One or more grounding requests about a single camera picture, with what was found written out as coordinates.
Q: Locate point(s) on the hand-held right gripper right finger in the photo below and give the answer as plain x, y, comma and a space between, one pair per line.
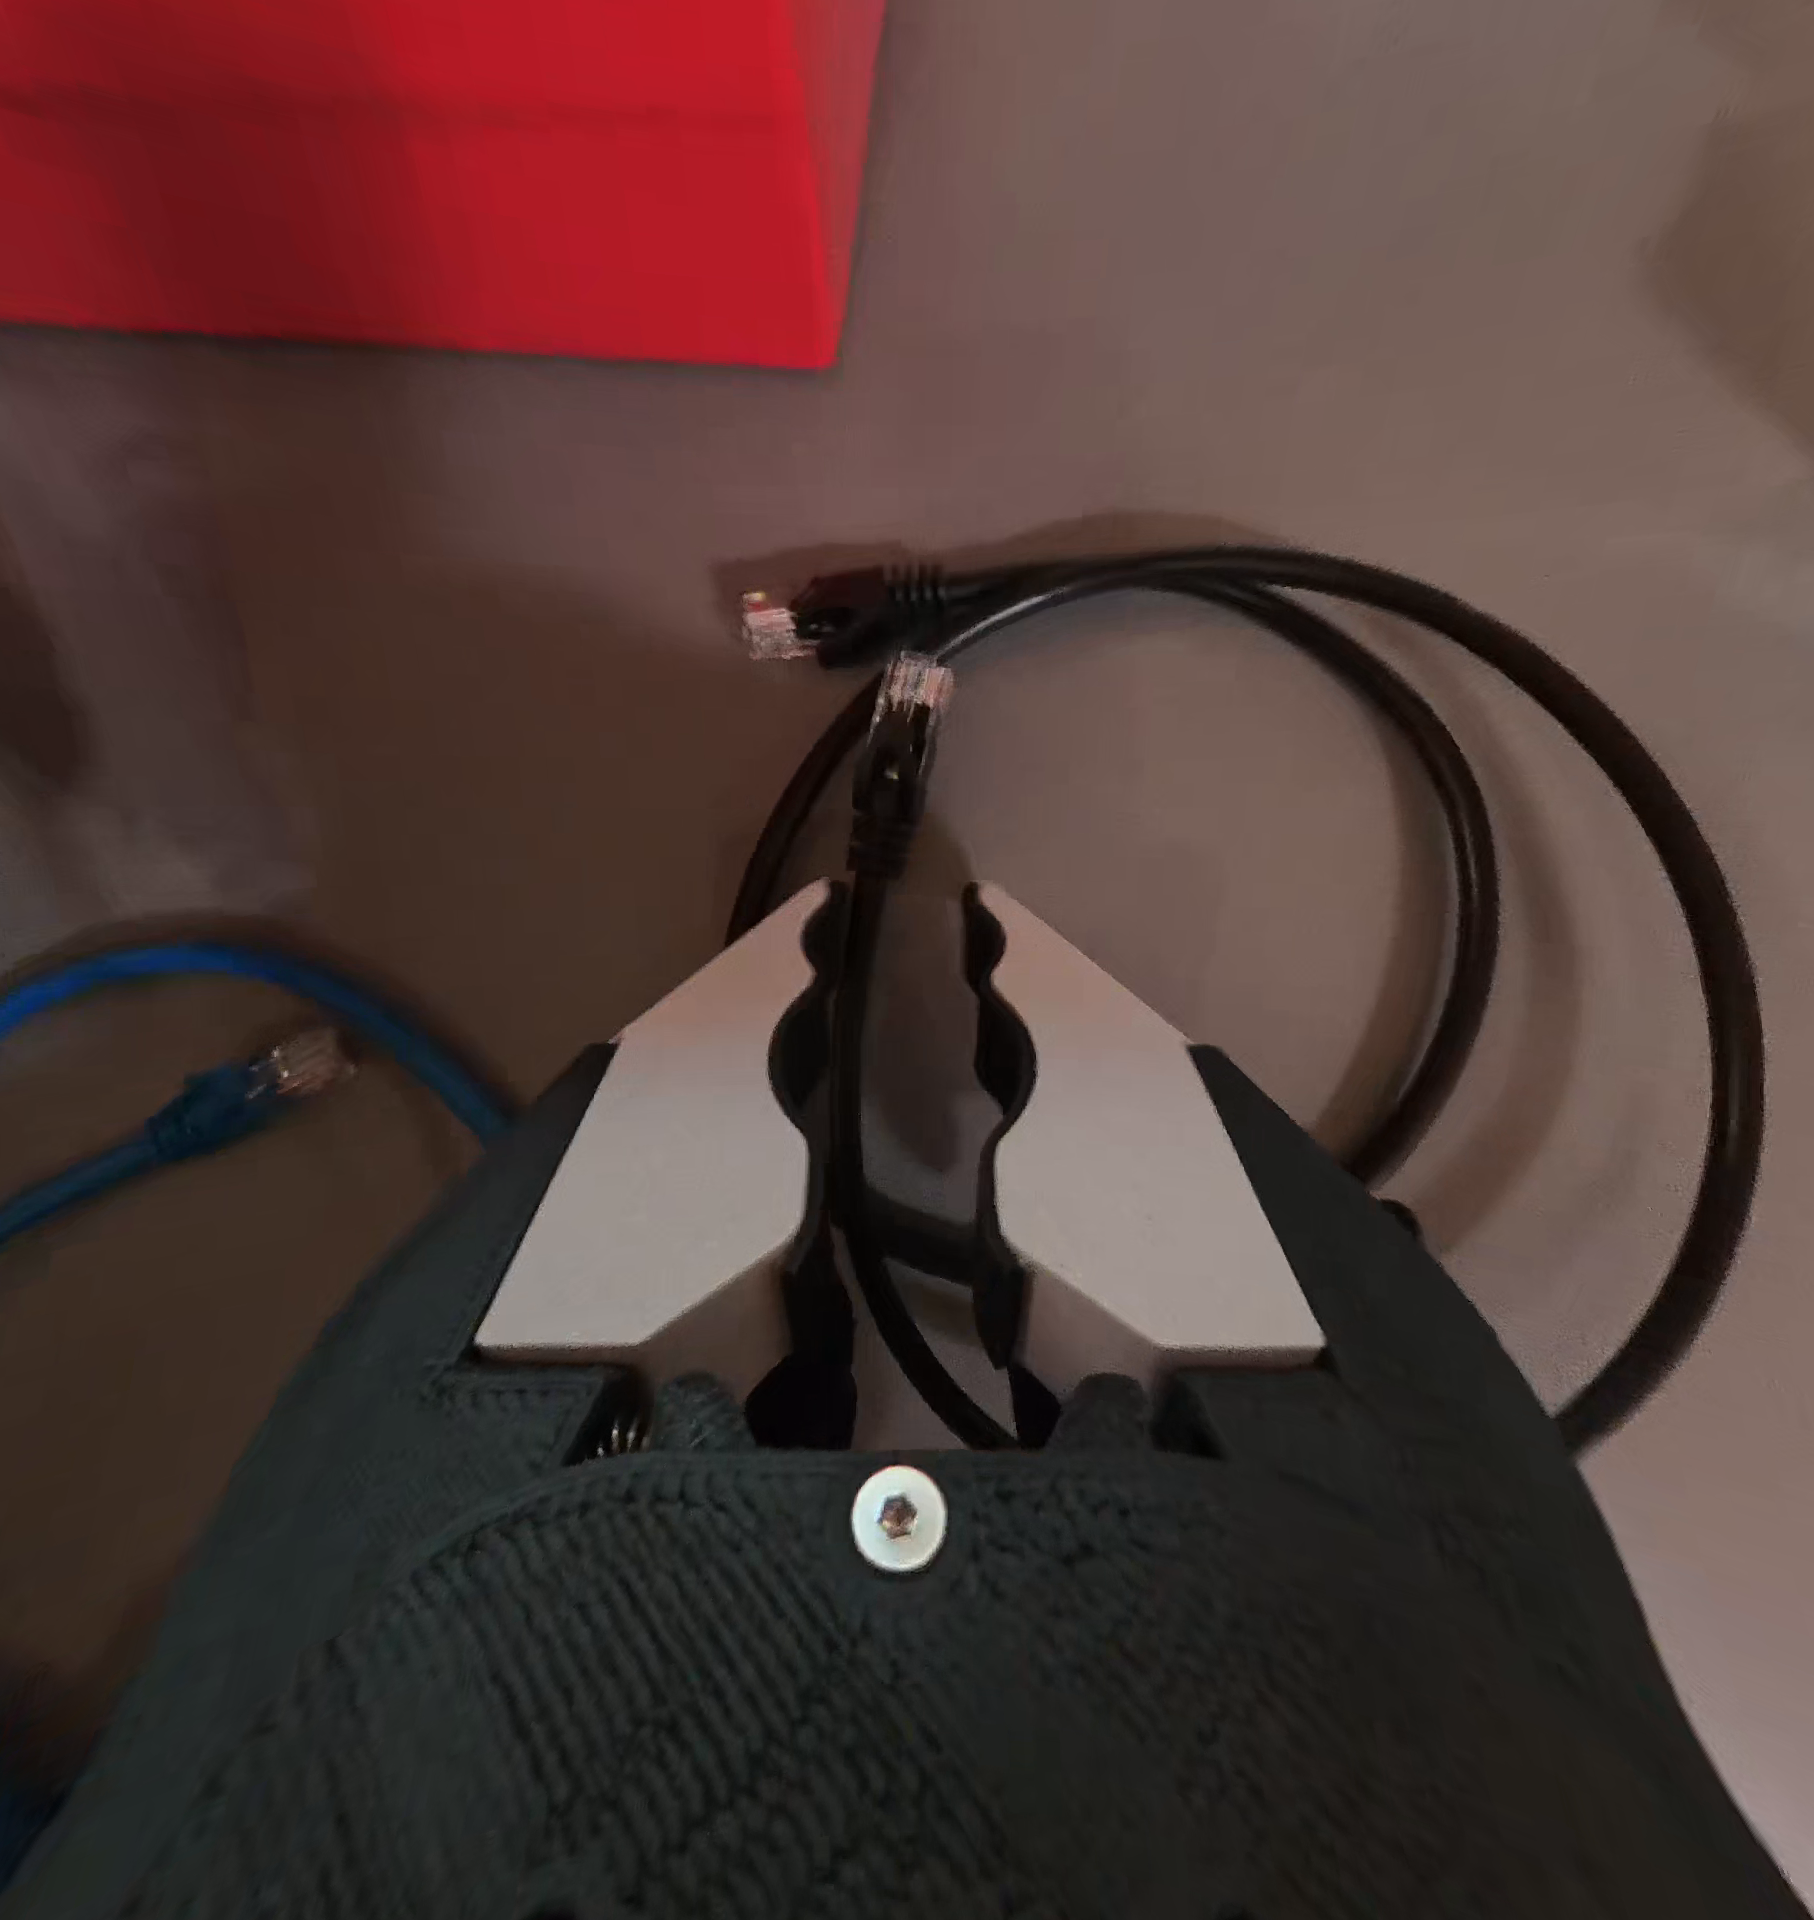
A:
1165, 1201

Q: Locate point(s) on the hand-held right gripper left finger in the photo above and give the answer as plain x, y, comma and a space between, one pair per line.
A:
633, 1201

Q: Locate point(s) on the red plastic bin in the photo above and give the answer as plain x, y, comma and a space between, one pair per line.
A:
393, 178

